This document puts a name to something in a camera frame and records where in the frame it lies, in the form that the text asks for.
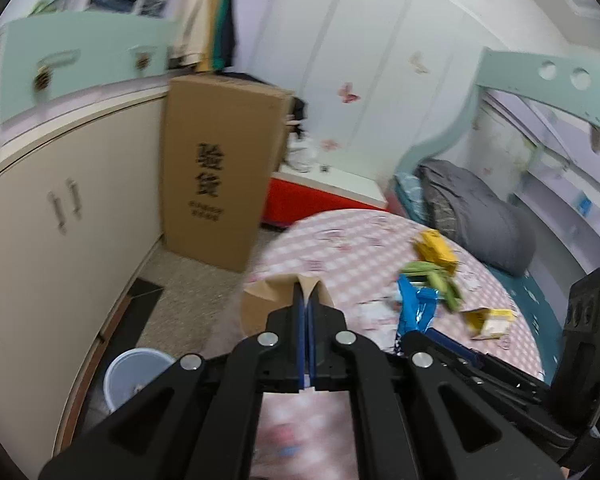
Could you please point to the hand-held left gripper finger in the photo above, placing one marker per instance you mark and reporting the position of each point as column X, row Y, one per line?
column 311, row 340
column 300, row 340

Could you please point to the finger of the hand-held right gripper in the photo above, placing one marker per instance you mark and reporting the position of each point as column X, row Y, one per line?
column 445, row 347

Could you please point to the yellow and white box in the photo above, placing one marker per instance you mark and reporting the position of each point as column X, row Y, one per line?
column 485, row 320

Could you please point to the brown paper bag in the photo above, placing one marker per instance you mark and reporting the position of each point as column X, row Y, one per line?
column 265, row 305

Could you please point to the blue plastic wrapper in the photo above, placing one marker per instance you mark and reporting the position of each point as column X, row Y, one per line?
column 412, row 305

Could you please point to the green wrapper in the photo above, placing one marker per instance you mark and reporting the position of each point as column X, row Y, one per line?
column 430, row 272

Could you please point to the yellow package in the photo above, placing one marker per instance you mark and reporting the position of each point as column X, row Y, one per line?
column 432, row 250

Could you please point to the blue plastic waste bin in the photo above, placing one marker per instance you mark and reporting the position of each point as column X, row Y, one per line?
column 125, row 370

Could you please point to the blue patterned bedsheet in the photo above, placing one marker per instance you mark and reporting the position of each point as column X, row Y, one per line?
column 535, row 305

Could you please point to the pink checked tablecloth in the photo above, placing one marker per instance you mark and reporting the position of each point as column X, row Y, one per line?
column 345, row 245

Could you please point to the grey duvet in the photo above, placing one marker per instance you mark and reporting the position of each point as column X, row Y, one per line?
column 480, row 220

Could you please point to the small blue box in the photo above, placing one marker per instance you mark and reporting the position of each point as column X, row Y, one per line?
column 586, row 206

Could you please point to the red box with white lid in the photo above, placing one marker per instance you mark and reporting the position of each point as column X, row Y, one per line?
column 320, row 195

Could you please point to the teal striped pillow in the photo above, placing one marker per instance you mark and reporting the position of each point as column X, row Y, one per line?
column 407, row 190

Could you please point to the white plastic bag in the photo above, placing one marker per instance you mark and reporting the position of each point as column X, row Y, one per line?
column 300, row 155

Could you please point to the tall cardboard box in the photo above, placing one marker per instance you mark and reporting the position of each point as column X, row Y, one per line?
column 215, row 160

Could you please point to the brown hanging item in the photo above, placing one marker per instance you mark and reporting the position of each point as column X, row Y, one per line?
column 598, row 140

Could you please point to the dark clothes heap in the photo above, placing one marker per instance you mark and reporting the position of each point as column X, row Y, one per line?
column 297, row 117

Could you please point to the white low cabinet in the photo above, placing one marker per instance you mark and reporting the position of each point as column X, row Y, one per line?
column 20, row 260

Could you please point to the mustard hanging garment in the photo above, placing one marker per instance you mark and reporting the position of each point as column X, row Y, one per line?
column 205, row 57

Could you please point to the white wardrobe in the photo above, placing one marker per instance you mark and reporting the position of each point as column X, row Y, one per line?
column 380, row 35

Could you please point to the pinecone drawer ornament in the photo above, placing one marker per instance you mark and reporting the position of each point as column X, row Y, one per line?
column 141, row 61
column 42, row 78

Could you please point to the green hanging garment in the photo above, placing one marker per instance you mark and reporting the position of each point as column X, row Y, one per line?
column 221, row 25

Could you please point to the cream hanging jacket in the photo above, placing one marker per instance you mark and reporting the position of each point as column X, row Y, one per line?
column 190, row 10

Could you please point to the teal drawer cabinet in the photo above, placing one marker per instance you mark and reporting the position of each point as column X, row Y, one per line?
column 95, row 45

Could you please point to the purple bed wall shelf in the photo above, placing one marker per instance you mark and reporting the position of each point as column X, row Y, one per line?
column 555, row 200

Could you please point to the pink butterfly wall sticker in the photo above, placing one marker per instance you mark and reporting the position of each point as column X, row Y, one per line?
column 348, row 92

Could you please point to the pale butterfly wall sticker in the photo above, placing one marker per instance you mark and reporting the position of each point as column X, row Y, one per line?
column 420, row 62

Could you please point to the teal bunk bed frame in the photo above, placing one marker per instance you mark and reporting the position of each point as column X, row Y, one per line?
column 510, row 67

